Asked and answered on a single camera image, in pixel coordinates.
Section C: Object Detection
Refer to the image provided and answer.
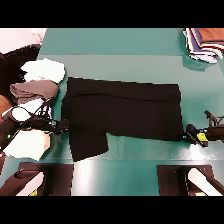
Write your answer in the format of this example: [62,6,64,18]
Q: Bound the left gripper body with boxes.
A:
[49,118,71,136]

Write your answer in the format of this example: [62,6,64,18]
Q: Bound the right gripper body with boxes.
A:
[182,123,210,147]

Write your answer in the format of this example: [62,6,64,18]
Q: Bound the black T-shirt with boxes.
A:
[62,76,184,163]

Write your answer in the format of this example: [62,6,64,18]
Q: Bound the pale lilac garment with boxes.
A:
[2,97,53,123]

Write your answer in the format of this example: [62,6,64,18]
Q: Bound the cream garment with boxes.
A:
[2,128,52,161]

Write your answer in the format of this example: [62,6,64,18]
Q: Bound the grey-brown garment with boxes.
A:
[9,79,60,105]

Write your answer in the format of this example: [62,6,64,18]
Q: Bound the black mounting plate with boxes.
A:
[156,164,214,197]
[17,162,75,197]

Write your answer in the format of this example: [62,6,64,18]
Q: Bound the orange-brown garment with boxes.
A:
[0,94,13,115]

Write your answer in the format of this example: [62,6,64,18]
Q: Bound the black garment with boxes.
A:
[0,44,43,98]

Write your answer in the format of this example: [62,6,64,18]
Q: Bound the folded striped garment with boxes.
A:
[199,40,224,60]

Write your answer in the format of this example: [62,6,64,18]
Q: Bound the folded rust-brown garment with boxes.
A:
[198,27,224,44]

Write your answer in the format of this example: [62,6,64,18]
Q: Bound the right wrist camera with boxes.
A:
[203,109,224,128]

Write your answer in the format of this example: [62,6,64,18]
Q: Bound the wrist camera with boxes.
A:
[31,99,52,118]
[203,109,224,128]

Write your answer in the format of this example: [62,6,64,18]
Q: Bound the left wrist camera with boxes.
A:
[31,99,52,118]

